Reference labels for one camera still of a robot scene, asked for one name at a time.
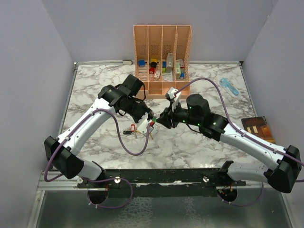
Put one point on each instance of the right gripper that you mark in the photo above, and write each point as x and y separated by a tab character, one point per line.
166	117

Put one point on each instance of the black key tag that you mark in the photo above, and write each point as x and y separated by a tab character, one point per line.
127	132

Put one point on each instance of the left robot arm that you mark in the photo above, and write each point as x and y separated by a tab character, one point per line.
62	151

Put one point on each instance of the tall grey box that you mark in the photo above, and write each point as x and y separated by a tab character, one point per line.
169	62

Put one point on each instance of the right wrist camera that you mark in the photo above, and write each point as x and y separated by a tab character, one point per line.
173	95

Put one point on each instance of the peach desk organizer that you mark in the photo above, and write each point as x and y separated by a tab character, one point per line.
156	41

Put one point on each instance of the white red box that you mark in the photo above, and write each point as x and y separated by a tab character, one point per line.
179	64

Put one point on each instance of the paperback book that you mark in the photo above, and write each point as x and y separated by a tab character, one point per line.
258	126

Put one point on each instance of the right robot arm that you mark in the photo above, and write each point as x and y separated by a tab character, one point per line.
279	166

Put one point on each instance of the red key tag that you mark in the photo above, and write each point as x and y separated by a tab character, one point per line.
132	127

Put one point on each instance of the white adapter at wall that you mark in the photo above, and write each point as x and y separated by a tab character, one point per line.
127	62

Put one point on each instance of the aluminium frame bar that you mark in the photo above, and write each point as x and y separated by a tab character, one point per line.
62	183

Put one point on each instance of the blue cap bottle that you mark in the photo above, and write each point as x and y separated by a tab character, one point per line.
182	76

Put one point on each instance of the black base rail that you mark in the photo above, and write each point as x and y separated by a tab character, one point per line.
154	183

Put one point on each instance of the blue block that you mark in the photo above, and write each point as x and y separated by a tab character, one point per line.
141	63

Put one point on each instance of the blue toothbrush package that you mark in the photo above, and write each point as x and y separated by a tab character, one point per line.
228	86

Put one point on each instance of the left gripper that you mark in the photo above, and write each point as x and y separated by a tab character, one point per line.
147	111

